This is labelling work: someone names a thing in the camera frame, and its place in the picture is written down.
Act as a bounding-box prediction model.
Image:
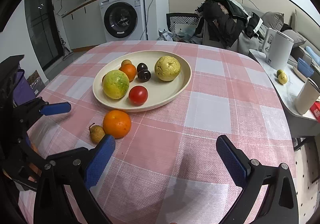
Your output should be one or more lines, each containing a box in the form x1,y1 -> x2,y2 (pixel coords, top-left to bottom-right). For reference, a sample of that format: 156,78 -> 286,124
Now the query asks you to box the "black patterned chair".
166,12 -> 200,36

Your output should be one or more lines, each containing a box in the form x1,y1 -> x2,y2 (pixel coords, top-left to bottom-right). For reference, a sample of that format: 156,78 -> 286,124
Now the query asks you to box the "orange tangerine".
119,64 -> 137,82
103,110 -> 131,139

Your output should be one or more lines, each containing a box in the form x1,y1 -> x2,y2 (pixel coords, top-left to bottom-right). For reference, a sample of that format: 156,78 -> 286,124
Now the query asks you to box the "small green fruit on counter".
276,70 -> 283,77

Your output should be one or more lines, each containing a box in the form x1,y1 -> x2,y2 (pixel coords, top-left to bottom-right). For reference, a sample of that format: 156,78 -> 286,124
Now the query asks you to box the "small yellow fruit on counter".
278,72 -> 288,85

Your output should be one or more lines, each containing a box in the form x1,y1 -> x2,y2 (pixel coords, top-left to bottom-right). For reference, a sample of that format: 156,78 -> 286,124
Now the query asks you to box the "red box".
310,101 -> 320,123

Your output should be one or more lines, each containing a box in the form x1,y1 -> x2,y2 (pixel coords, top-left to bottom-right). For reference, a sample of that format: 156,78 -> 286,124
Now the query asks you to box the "small brown longan in plate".
121,59 -> 132,66

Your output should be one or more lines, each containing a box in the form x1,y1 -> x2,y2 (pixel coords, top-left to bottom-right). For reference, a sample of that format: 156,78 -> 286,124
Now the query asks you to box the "pile of dark clothes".
195,0 -> 263,48

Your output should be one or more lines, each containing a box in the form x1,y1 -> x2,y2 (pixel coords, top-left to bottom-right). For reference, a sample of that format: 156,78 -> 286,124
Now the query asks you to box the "dark plum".
137,70 -> 151,82
136,63 -> 148,72

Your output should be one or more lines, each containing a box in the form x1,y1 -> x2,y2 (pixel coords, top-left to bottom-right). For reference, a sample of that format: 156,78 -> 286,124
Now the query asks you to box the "white electric kettle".
261,28 -> 294,70

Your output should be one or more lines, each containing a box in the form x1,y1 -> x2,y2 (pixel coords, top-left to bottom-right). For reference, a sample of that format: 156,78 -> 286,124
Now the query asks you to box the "pale yellow bumpy guava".
154,56 -> 181,82

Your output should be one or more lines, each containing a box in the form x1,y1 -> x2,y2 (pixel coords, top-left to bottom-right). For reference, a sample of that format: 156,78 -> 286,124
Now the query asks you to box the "white washing machine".
99,0 -> 147,42

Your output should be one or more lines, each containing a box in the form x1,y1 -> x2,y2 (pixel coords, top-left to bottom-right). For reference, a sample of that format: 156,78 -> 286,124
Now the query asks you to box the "cream round plate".
92,49 -> 193,113

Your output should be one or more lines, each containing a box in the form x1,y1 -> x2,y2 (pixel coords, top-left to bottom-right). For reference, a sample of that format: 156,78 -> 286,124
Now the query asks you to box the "white paper cup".
295,78 -> 320,115

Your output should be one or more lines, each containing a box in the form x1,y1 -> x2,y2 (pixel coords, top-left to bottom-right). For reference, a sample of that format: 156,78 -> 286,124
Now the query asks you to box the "pink checkered tablecloth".
28,41 -> 296,223

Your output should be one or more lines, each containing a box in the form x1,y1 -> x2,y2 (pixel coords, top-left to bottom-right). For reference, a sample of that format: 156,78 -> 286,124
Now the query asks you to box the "grey sofa cushion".
261,12 -> 284,31

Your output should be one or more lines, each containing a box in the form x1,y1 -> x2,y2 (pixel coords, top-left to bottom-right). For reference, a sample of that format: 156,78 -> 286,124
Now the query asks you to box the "yellow green guava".
102,70 -> 130,99

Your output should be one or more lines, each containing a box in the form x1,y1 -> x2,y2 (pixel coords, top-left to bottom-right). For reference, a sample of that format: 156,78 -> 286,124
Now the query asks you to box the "blue bowl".
297,58 -> 314,78

